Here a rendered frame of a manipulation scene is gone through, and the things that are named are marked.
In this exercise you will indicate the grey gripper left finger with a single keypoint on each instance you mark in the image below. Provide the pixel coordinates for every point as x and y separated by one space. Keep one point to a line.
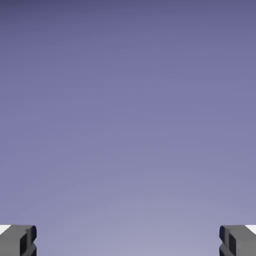
14 240

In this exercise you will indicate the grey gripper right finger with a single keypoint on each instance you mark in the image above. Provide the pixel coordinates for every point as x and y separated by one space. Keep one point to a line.
242 240

